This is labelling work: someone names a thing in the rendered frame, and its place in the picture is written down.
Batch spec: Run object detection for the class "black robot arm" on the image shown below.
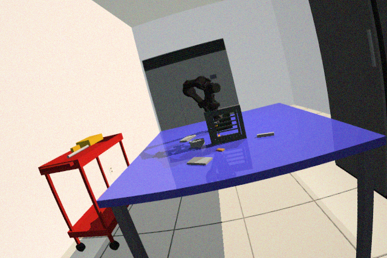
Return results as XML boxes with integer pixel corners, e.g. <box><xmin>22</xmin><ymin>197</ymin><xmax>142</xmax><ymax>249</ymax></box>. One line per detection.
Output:
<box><xmin>183</xmin><ymin>76</ymin><xmax>221</xmax><ymax>112</ymax></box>

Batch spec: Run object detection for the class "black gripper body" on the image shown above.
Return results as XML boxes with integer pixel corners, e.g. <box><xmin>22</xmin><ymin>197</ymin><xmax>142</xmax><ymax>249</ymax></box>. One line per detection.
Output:
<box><xmin>204</xmin><ymin>93</ymin><xmax>220</xmax><ymax>108</ymax></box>

